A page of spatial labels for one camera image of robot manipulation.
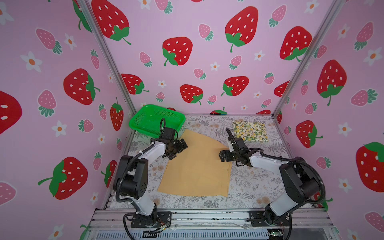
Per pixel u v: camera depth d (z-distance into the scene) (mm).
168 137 748
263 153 614
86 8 685
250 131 1095
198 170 951
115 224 729
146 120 1170
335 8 691
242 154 715
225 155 858
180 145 843
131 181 465
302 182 462
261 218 731
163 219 743
